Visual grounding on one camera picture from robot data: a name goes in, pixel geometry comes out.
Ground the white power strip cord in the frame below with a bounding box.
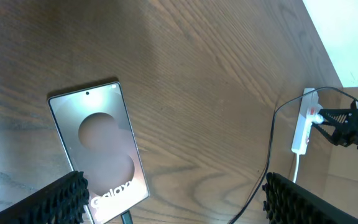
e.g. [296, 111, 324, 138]
[292, 152, 301, 184]

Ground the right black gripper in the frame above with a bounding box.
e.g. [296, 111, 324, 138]
[312, 99, 358, 150]

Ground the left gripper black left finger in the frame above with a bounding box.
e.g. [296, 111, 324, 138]
[0, 171, 90, 224]

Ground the white power strip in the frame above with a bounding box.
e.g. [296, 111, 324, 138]
[291, 88, 324, 155]

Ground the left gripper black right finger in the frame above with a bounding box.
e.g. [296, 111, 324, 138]
[262, 172, 358, 224]

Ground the black USB charging cable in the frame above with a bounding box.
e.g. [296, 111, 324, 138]
[119, 86, 358, 224]

